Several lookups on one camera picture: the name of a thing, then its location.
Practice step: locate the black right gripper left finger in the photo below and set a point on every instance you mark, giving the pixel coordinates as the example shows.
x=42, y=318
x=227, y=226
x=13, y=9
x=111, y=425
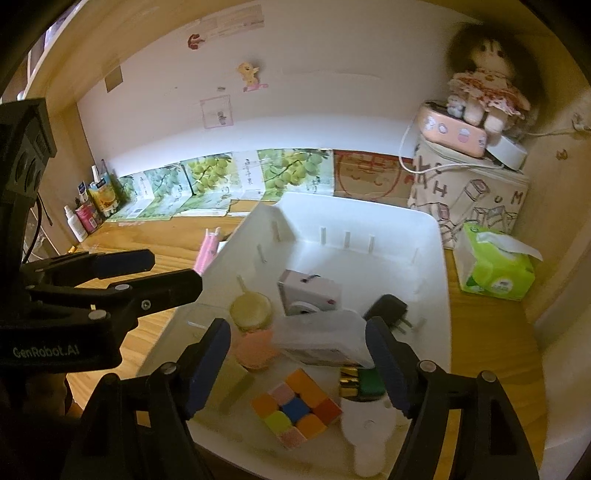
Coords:
x=198, y=368

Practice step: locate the multicolour puzzle cube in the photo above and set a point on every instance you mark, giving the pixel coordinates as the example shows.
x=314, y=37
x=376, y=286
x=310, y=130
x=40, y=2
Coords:
x=297, y=410

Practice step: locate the green gold perfume bottle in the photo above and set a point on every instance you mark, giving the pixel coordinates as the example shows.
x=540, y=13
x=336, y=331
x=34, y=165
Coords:
x=360, y=384

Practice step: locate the round cream compact mirror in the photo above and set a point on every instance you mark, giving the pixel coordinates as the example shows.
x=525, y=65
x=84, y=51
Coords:
x=251, y=311

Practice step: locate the pink square wall sticker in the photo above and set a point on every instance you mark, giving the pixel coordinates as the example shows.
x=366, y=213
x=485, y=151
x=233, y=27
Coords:
x=216, y=112

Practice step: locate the white spray bottle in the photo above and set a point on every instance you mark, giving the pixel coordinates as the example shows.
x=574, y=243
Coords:
x=75, y=224

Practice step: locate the clear acrylic sticker box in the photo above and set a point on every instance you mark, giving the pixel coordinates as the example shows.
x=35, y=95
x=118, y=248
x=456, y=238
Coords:
x=195, y=318

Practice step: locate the brown cardboard with drawing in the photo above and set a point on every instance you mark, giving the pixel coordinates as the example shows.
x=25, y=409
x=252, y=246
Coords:
x=371, y=177

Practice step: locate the green tissue pack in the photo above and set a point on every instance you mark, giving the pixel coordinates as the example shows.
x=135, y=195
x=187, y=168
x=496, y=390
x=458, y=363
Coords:
x=494, y=264

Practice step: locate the beige letter-print fabric bag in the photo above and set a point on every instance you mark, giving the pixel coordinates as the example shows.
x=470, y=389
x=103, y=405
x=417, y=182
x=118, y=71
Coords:
x=455, y=189

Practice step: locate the pink sticker-covered case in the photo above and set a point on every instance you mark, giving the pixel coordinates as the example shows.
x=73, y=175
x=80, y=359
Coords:
x=437, y=126

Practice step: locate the cream faceted case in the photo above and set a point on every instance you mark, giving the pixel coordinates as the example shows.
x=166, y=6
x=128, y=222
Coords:
x=233, y=380

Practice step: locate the green grape printed cardboard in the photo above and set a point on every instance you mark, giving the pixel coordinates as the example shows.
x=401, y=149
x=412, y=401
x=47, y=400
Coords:
x=207, y=185

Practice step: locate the white square charger box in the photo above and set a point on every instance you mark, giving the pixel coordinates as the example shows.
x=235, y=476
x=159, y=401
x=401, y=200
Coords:
x=327, y=338

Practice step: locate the orange juice carton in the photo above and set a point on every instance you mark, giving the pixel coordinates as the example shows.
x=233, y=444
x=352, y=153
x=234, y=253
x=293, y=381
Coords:
x=103, y=193

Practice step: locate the brown-haired plush doll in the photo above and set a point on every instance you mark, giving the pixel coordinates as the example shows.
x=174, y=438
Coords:
x=495, y=83

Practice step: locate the white cat-shaped case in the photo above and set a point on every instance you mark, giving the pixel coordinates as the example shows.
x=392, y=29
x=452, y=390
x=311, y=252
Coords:
x=368, y=426

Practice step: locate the black power adapter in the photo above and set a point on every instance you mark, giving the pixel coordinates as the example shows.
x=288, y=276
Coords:
x=392, y=311

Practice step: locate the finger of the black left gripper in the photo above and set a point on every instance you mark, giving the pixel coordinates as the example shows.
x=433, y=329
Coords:
x=126, y=301
x=77, y=268

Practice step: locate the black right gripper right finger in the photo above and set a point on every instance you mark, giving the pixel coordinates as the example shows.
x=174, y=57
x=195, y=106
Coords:
x=396, y=363

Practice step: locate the yellow cartoon wall sticker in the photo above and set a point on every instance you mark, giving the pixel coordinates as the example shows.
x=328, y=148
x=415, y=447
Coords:
x=249, y=76

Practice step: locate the white plastic storage bin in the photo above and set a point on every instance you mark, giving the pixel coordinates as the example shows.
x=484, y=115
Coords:
x=370, y=250

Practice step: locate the pink snack can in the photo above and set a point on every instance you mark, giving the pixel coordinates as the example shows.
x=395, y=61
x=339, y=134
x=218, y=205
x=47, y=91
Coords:
x=88, y=215

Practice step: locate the pink hair roller clip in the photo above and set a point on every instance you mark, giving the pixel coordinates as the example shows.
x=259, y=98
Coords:
x=207, y=250

